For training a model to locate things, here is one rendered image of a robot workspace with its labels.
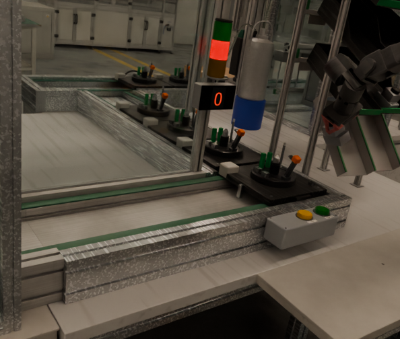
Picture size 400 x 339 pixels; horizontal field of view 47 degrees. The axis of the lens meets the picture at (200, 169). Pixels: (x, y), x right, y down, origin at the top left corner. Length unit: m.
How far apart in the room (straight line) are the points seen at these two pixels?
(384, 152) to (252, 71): 0.83
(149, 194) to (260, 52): 1.19
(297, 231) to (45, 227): 0.62
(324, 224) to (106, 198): 0.59
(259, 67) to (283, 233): 1.26
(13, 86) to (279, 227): 0.73
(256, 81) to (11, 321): 1.70
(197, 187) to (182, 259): 0.35
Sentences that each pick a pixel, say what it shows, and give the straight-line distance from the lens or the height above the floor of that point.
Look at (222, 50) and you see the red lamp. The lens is 1.30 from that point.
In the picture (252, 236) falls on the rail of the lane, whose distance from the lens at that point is 1.21.
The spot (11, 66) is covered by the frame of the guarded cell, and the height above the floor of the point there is 1.34.
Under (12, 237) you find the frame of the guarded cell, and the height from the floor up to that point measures 1.05.
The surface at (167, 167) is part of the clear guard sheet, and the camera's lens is 1.37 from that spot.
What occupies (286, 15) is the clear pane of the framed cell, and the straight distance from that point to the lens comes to 2.63.
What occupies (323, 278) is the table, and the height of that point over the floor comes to 0.86.
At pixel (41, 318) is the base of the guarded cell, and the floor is 0.86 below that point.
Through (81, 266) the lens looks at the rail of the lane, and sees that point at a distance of 0.96.
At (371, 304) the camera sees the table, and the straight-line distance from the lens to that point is 1.19.
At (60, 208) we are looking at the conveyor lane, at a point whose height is 0.93.
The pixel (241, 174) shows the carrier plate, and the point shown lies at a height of 0.97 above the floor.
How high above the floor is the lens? 1.48
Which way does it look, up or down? 21 degrees down
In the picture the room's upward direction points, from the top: 9 degrees clockwise
